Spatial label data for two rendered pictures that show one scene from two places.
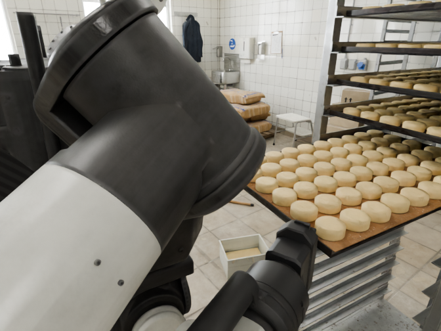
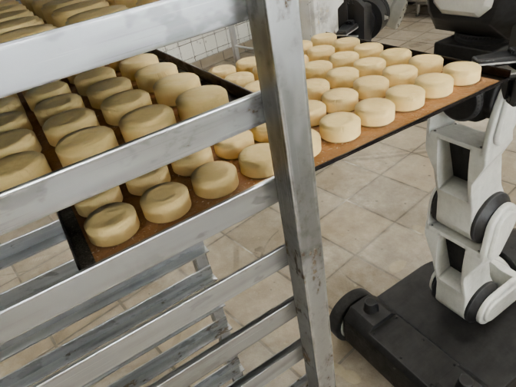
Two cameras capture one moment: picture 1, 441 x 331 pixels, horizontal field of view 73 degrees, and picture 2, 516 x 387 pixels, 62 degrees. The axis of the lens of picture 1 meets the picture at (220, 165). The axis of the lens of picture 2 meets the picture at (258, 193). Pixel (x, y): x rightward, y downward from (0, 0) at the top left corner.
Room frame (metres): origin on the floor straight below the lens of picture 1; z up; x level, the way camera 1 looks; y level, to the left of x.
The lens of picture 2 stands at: (1.28, -0.35, 1.38)
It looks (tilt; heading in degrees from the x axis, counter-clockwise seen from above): 34 degrees down; 182
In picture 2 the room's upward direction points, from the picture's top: 11 degrees counter-clockwise
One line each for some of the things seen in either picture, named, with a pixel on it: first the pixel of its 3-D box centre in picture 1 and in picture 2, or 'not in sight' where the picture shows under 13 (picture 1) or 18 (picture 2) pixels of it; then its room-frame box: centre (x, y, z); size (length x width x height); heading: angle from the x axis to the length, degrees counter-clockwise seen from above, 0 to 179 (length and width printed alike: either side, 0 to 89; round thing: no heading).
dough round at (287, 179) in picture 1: (287, 179); (369, 67); (0.62, -0.15, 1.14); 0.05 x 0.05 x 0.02
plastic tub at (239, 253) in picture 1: (243, 255); not in sight; (1.63, -0.16, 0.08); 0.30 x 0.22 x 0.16; 104
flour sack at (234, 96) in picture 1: (239, 96); not in sight; (4.73, -0.30, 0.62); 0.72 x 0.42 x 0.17; 42
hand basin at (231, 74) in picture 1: (227, 69); not in sight; (5.65, -0.12, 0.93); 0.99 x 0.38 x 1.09; 36
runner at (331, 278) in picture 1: (357, 265); not in sight; (1.05, -0.60, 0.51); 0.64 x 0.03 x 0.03; 118
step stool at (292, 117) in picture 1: (295, 131); not in sight; (4.10, -1.07, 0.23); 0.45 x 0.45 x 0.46; 28
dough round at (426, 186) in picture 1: (431, 190); not in sight; (0.56, -0.44, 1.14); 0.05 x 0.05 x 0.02
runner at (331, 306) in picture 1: (350, 296); not in sight; (1.05, -0.60, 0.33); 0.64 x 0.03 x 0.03; 118
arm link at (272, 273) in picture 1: (280, 278); (360, 23); (0.32, -0.08, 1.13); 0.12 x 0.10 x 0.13; 147
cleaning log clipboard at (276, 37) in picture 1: (276, 44); not in sight; (4.95, -0.86, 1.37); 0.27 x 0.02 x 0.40; 36
